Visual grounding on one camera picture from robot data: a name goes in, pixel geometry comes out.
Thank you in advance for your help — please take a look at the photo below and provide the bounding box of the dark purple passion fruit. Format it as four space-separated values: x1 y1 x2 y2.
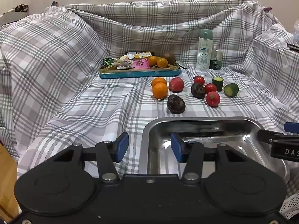
167 94 186 114
191 83 206 99

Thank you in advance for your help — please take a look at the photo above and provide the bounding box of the brown windowed snack packet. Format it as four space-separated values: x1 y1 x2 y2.
116 61 133 70

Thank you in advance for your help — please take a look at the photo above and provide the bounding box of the orange with stem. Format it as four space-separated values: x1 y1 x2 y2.
151 77 167 87

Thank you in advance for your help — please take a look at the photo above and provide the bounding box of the grey plaid cloth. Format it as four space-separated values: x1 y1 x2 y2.
0 0 299 217

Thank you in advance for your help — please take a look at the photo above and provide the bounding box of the pink snack packet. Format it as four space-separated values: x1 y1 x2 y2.
132 59 150 70

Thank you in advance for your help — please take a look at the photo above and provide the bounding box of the cardboard box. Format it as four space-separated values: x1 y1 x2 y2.
0 4 30 27

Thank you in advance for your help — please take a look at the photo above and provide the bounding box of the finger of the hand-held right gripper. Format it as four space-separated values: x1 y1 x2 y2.
284 122 299 133
258 129 299 144

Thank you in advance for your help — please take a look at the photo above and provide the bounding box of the wooden furniture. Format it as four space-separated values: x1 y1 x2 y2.
0 143 19 223

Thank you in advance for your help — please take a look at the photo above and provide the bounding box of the cucumber end piece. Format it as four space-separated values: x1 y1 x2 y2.
224 83 239 98

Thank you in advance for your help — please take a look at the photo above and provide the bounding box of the metal tray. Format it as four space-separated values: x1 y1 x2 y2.
139 117 290 185

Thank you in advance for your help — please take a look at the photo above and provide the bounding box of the white mesh fabric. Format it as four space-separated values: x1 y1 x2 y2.
279 189 299 220

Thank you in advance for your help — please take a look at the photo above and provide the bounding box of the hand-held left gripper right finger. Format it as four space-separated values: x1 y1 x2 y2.
170 133 249 185

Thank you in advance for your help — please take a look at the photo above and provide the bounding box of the red round fruit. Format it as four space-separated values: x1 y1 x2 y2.
206 91 221 107

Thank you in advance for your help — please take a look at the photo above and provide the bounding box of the clear plastic bottle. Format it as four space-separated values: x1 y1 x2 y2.
292 17 299 42

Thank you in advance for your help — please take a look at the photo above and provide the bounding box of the dark flat box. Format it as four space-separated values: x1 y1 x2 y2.
125 51 155 56

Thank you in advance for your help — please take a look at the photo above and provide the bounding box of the red apple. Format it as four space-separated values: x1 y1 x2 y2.
169 77 184 92

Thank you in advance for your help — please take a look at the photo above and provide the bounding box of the cartoon cat water bottle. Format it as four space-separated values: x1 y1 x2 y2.
196 29 213 70

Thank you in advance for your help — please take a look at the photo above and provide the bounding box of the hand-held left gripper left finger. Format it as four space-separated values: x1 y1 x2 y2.
50 132 129 183

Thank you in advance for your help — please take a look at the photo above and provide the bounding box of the teal tin tray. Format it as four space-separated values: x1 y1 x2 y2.
99 61 182 79

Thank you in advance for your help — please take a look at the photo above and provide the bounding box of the brown passion fruit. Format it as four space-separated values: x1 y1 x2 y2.
162 52 176 65

